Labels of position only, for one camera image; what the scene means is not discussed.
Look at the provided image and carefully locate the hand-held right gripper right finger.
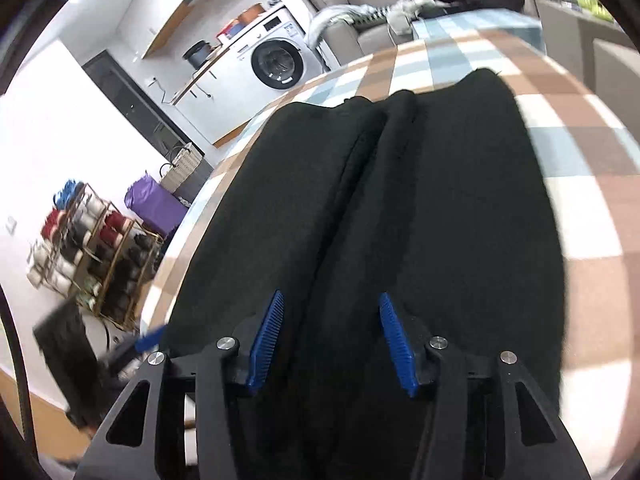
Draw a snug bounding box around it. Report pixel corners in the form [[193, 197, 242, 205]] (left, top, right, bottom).
[[377, 292, 593, 480]]

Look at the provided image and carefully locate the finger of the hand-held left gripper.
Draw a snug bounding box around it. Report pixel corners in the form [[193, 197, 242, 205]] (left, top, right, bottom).
[[132, 324, 168, 355]]

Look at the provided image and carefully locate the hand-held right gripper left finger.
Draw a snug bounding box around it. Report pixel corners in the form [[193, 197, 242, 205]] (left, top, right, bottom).
[[75, 290, 286, 480]]

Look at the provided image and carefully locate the black knit sweater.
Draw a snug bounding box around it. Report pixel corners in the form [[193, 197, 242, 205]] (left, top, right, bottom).
[[160, 67, 568, 480]]

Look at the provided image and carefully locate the shoe rack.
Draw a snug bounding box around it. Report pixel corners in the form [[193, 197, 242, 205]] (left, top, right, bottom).
[[27, 180, 166, 331]]

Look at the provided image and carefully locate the purple bag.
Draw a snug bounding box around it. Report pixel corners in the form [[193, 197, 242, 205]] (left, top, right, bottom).
[[124, 172, 188, 236]]

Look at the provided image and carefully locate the woven laundry basket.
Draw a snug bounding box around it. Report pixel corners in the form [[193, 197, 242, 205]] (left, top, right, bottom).
[[160, 142, 213, 198]]

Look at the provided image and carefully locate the white base cabinet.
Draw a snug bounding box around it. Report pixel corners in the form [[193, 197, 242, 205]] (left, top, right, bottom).
[[172, 45, 271, 148]]

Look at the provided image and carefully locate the black door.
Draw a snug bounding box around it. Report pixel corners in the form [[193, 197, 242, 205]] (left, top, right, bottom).
[[82, 50, 201, 161]]

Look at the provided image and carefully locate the white washing machine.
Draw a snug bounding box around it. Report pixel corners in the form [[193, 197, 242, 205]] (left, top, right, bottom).
[[227, 5, 326, 92]]

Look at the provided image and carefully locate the checked tablecloth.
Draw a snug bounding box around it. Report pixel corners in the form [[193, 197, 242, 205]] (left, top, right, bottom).
[[140, 10, 640, 471]]

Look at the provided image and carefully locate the black pot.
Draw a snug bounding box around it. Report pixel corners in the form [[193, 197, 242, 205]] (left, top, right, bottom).
[[182, 40, 213, 68]]

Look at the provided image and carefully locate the grey sofa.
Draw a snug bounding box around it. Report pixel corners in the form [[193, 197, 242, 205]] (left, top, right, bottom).
[[300, 0, 546, 68]]

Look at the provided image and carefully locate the light blue checked cloth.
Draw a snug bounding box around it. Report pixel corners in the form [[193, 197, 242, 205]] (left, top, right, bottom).
[[412, 10, 543, 53]]

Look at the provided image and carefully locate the pale grey garment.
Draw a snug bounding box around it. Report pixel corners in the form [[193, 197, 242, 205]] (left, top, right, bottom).
[[307, 2, 381, 46]]

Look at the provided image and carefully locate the white upper cabinet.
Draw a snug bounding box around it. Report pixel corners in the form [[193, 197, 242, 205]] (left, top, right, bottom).
[[140, 0, 251, 58]]

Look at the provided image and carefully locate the crumpled light grey garment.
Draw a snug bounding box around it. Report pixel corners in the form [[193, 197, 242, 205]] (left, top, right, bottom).
[[387, 0, 451, 33]]

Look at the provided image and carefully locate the green toy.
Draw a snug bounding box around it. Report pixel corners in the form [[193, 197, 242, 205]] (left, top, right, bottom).
[[575, 0, 616, 23]]

